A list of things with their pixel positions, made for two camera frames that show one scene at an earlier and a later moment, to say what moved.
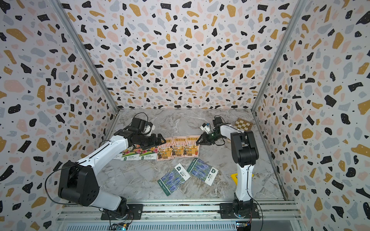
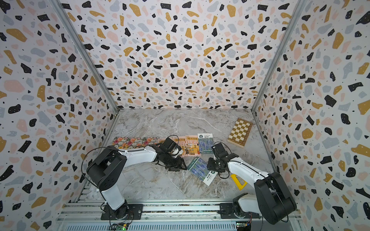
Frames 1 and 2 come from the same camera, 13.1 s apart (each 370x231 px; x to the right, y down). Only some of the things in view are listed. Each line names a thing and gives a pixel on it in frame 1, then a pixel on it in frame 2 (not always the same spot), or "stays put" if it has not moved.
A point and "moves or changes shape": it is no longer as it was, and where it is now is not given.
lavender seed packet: [203, 171] stays put
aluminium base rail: [282, 216] stays put
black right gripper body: [210, 138] → [213, 164]
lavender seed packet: [173, 179] → [205, 142]
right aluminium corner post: [293, 22] stays put
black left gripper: [153, 142] → [178, 164]
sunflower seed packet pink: [192, 149] stays put
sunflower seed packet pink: [166, 151] moves or changes shape
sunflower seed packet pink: [179, 146] stays put
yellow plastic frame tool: [233, 177] stays put
